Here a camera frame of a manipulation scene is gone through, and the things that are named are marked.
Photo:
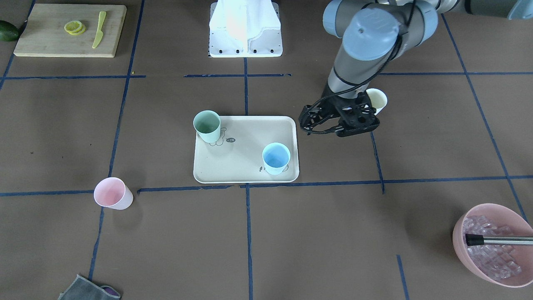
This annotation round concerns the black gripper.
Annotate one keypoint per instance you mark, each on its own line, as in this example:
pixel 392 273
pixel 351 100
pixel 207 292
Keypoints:
pixel 327 113

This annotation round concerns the yellow lemon slices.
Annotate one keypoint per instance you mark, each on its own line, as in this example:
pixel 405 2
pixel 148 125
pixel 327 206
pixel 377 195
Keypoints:
pixel 75 27

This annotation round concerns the green cup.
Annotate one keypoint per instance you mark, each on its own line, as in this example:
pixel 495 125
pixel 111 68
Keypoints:
pixel 207 125

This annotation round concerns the blue cup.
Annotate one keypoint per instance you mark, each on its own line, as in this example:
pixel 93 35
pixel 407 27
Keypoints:
pixel 276 157

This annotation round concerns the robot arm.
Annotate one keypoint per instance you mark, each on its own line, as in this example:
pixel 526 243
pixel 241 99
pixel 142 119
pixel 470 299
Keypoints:
pixel 373 33

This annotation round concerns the cream cup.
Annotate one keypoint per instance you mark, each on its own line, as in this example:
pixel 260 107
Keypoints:
pixel 378 99

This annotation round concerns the dark green avocado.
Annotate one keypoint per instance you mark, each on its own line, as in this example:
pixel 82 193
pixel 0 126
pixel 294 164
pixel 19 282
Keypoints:
pixel 8 32

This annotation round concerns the white camera pole base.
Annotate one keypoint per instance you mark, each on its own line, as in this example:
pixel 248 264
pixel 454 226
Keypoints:
pixel 244 28

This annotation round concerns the pink cup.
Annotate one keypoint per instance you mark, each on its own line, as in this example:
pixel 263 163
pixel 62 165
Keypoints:
pixel 113 193

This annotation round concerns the yellow-green plastic knife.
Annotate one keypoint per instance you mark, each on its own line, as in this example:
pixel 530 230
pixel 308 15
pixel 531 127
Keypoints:
pixel 99 32

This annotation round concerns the pink bowl with ice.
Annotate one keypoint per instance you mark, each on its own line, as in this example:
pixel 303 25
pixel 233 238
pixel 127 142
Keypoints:
pixel 506 265

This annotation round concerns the grey folded cloth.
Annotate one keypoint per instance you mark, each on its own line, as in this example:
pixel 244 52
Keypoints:
pixel 84 289

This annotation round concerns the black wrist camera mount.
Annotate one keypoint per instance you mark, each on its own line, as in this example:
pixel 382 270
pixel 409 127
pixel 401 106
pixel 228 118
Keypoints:
pixel 356 115

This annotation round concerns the wooden cutting board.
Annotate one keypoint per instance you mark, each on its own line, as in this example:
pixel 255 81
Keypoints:
pixel 44 35

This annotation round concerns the cream rabbit tray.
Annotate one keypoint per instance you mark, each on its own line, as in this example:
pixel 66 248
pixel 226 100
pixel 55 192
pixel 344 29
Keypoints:
pixel 237 156

